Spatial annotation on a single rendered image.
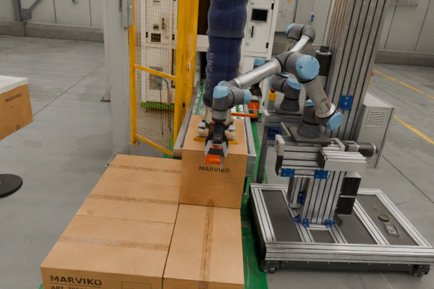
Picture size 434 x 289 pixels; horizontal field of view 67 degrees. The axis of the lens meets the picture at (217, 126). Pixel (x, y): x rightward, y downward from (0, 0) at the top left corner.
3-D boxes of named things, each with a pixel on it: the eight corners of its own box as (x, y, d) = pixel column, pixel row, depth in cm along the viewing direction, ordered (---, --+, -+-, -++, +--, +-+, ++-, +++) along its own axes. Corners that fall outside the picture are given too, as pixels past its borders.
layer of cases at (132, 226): (118, 195, 285) (117, 153, 270) (232, 204, 285) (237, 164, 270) (48, 323, 174) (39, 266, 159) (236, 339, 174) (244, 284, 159)
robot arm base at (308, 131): (316, 129, 220) (319, 116, 216) (323, 139, 206) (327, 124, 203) (294, 128, 219) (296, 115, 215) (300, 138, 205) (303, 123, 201)
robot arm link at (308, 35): (323, 36, 248) (286, 80, 234) (311, 34, 255) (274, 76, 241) (321, 23, 240) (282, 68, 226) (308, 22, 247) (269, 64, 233)
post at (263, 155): (255, 180, 353) (268, 91, 315) (261, 180, 353) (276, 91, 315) (256, 184, 347) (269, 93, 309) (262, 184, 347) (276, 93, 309)
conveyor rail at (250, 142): (239, 96, 496) (240, 84, 489) (242, 96, 496) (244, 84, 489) (247, 175, 283) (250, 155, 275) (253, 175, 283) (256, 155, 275)
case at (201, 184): (189, 160, 269) (192, 114, 254) (237, 164, 270) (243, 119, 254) (179, 203, 214) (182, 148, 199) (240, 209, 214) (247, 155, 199)
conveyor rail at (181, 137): (196, 92, 496) (197, 80, 489) (199, 92, 496) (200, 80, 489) (172, 168, 282) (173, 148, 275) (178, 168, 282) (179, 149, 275)
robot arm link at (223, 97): (234, 88, 154) (217, 89, 150) (232, 111, 158) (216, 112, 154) (226, 84, 160) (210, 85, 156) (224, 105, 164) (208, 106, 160)
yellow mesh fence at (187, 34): (187, 115, 515) (195, -32, 435) (194, 116, 515) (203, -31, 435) (176, 148, 407) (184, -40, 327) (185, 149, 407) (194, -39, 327)
